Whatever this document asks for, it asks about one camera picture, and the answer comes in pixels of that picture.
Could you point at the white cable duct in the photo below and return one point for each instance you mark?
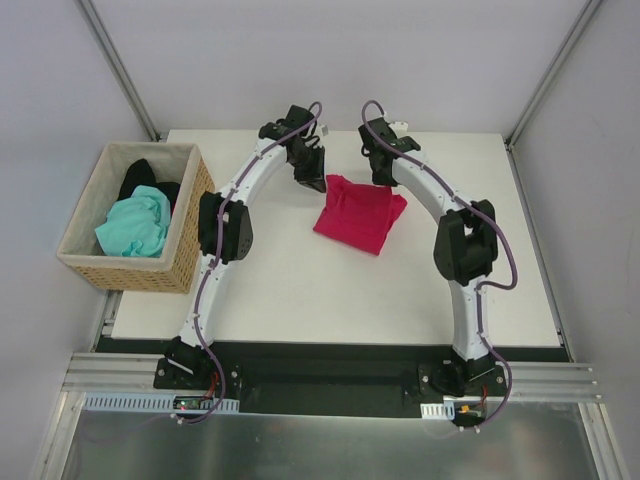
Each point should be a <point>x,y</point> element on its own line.
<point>147,403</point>
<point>438,411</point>

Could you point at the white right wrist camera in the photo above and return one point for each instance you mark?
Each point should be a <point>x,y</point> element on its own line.
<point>400,128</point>

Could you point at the aluminium frame post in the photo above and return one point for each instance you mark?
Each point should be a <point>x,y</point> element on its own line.
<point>113,59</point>
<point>585,18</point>

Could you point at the teal t shirt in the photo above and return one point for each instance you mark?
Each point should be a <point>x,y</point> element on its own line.
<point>137,226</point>

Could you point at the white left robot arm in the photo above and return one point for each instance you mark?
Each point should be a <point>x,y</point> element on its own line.
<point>225,231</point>

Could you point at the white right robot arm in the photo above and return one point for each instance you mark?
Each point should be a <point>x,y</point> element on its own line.
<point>465,246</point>

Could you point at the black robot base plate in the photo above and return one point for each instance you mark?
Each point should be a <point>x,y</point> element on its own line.
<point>345,380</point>

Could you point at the wicker laundry basket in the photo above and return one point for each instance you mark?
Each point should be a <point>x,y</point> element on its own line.
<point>173,270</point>

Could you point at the right aluminium frame post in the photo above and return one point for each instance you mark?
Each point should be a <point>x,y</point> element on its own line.
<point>585,18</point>

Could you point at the left white cable duct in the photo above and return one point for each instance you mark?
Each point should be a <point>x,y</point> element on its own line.
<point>147,403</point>

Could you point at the right white cable duct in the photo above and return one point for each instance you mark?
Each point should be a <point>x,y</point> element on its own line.
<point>438,411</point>

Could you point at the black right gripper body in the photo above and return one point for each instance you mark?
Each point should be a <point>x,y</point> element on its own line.
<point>380,163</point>

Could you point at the black t shirt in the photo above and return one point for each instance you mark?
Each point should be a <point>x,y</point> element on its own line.
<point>140,173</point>

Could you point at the pink t shirt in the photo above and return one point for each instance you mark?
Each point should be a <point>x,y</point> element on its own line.
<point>359,215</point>

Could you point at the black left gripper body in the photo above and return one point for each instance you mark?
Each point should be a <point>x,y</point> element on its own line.
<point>310,163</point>

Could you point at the left aluminium frame post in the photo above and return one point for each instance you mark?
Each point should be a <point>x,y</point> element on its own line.
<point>113,59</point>

